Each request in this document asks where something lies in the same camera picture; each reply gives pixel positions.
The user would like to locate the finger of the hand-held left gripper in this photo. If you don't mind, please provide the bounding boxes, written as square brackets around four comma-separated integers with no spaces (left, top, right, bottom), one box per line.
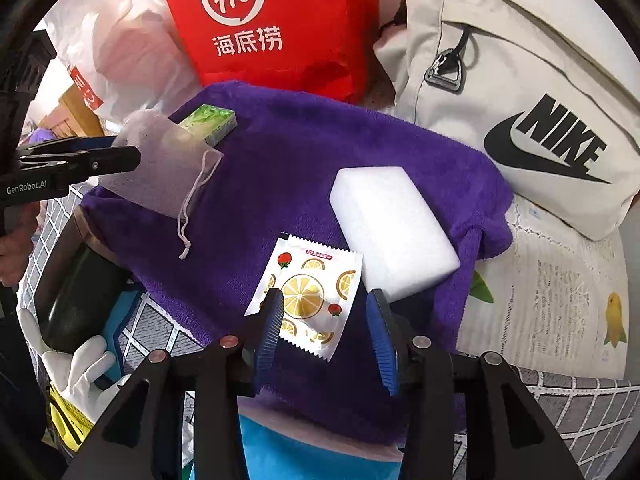
[17,135,118,157]
[20,145,142,187]

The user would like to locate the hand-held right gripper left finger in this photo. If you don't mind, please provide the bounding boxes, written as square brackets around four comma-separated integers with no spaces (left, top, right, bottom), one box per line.
[60,287,286,480]

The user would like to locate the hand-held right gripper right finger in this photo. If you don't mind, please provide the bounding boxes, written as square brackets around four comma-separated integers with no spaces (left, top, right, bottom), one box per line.
[365,287,571,480]

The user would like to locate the fruit print packet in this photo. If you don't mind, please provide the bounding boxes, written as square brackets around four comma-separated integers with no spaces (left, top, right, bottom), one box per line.
[245,232,364,363]

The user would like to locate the white mesh drawstring pouch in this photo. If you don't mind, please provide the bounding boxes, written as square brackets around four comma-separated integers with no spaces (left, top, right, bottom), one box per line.
[97,110,225,261]

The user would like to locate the lime green tissue pack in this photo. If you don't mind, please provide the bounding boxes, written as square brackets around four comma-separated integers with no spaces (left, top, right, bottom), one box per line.
[178,104,239,147]

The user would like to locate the white sponge block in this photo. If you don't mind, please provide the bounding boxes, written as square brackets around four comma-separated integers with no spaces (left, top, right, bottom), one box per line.
[329,166,461,304]

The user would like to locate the blue tissue pack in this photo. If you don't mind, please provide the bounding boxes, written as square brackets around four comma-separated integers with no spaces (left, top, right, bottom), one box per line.
[190,400,408,480]

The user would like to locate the white glove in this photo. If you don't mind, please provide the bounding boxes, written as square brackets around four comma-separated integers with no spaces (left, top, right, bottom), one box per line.
[17,307,132,411]

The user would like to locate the yellow black cloth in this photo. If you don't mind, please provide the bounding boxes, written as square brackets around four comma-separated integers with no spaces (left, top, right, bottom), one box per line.
[47,385,97,453]

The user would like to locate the person's left hand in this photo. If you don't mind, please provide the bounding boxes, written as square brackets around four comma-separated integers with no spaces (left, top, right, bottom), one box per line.
[0,200,40,287]

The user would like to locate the wooden headboard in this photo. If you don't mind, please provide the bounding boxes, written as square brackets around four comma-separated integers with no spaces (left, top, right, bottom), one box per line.
[42,85,107,137]

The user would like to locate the white plastic shopping bag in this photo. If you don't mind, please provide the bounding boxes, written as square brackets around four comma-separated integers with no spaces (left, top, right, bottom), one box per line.
[37,0,202,122]

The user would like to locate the dark tin box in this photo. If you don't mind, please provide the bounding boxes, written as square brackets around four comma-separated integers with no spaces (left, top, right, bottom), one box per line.
[37,244,134,356]

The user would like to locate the purple towel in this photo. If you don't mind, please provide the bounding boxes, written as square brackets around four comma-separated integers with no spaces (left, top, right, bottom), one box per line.
[80,81,515,448]

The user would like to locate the red paper bag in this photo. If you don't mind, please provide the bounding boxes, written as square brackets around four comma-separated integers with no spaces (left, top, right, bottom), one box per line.
[152,0,381,104]

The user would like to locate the person's dark trousers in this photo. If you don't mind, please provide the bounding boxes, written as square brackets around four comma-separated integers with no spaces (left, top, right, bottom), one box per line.
[0,310,66,480]

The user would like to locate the beige waist bag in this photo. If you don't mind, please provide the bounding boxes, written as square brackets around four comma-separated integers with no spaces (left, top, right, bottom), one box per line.
[372,0,640,242]

